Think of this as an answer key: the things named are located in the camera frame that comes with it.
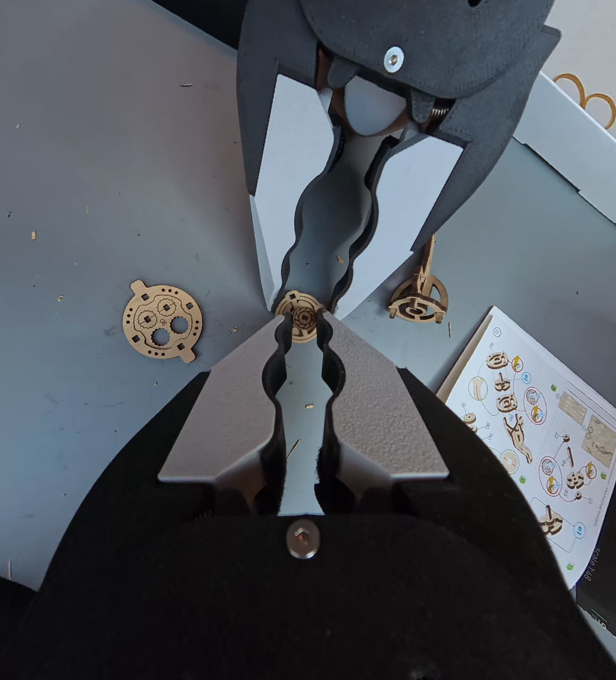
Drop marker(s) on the round wooden hub assembly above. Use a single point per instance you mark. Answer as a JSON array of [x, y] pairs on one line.
[[303, 337]]

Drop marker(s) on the illustrated instruction booklet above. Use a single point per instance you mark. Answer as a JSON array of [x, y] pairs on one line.
[[552, 425]]

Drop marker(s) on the small engraved wooden disc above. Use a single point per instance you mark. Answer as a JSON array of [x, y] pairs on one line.
[[304, 325]]

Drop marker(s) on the white cardboard box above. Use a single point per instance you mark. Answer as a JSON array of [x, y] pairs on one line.
[[579, 159]]

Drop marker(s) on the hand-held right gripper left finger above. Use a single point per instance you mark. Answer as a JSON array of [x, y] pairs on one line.
[[223, 425]]

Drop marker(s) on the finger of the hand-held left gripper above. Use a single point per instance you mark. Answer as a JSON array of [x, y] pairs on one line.
[[414, 186], [287, 159]]

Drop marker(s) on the group of yellow rubber bands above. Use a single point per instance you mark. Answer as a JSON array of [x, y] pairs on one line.
[[614, 114]]

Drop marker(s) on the round wooden gear-cutout plate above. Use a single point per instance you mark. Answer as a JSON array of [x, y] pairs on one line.
[[163, 322]]

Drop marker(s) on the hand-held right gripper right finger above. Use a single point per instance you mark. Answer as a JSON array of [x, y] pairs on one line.
[[387, 425]]

